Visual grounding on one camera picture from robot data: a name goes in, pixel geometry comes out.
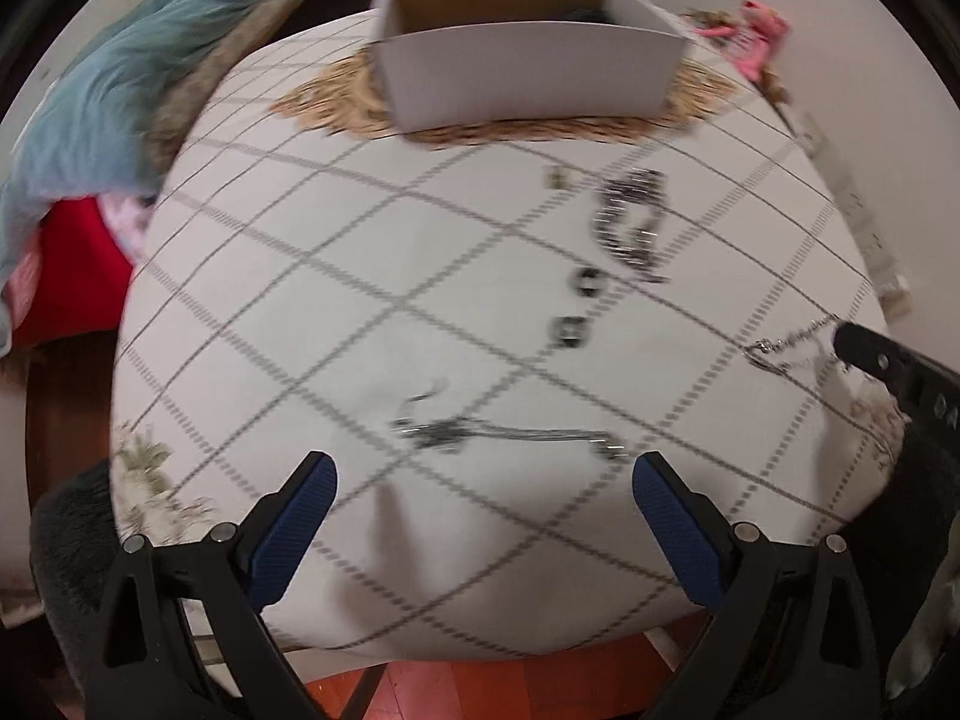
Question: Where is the silver chain necklace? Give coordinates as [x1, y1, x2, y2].
[742, 312, 853, 380]

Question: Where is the silver chain bracelet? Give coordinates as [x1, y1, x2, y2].
[587, 167, 674, 285]

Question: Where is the white power strip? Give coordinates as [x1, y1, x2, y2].
[776, 104, 913, 322]

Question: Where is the white diamond-pattern tablecloth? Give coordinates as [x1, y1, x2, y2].
[110, 13, 900, 660]

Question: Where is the red blanket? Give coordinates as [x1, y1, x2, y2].
[3, 197, 133, 351]

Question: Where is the pink panther plush toy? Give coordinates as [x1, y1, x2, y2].
[688, 0, 791, 85]

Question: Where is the teal quilt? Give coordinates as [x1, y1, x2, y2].
[0, 0, 317, 286]

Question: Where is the white cardboard box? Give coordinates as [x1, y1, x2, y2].
[371, 0, 690, 133]

